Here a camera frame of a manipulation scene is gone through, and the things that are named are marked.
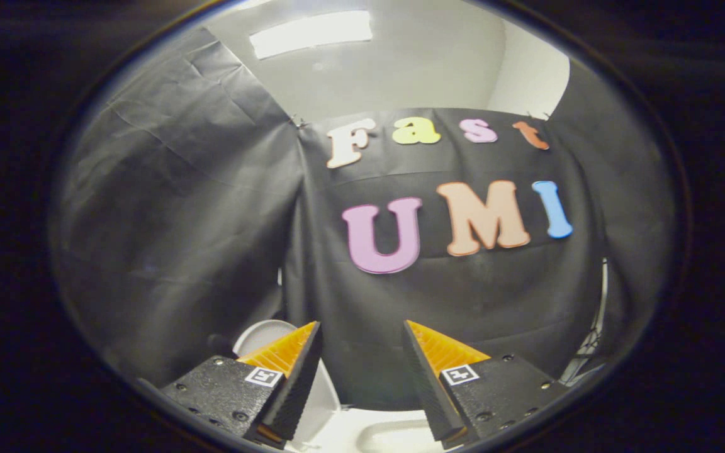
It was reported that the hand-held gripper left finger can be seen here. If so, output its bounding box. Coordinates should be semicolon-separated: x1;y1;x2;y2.
159;320;325;450

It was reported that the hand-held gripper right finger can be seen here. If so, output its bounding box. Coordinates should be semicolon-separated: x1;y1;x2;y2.
402;319;570;450

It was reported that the white toilet seat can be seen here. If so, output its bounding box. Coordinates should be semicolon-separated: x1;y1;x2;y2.
293;408;445;453

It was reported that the black backdrop cloth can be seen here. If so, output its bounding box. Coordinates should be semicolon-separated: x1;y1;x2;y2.
548;60;679;373
281;108;609;411
54;25;308;389

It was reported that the black light stand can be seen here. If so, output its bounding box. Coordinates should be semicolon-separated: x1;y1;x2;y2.
559;257;610;386

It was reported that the ceiling light panel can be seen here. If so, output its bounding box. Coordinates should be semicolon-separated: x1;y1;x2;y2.
249;9;374;61

